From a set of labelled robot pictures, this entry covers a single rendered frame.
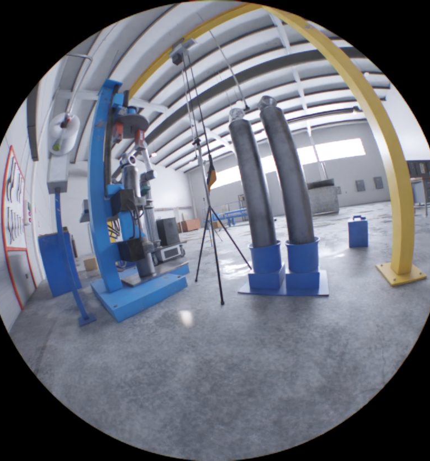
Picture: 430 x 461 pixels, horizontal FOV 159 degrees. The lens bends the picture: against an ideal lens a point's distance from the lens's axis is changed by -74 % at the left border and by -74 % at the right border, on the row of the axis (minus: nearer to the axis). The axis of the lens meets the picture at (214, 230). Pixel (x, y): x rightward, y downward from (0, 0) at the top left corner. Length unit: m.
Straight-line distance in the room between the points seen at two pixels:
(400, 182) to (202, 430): 1.69
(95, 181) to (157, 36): 6.07
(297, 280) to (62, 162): 2.09
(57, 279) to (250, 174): 2.91
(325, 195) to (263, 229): 7.32
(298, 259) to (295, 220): 0.29
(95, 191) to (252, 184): 1.51
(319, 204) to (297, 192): 7.26
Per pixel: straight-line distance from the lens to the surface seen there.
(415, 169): 5.73
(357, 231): 2.28
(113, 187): 1.68
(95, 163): 1.90
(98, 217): 1.72
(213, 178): 1.67
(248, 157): 1.29
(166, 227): 3.03
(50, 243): 2.82
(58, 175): 1.48
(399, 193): 1.40
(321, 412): 0.68
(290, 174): 1.17
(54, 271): 2.84
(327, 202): 8.39
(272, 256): 1.25
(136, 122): 2.35
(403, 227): 1.43
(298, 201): 1.14
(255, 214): 1.22
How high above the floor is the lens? 0.64
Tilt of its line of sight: 4 degrees down
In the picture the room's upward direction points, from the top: 10 degrees counter-clockwise
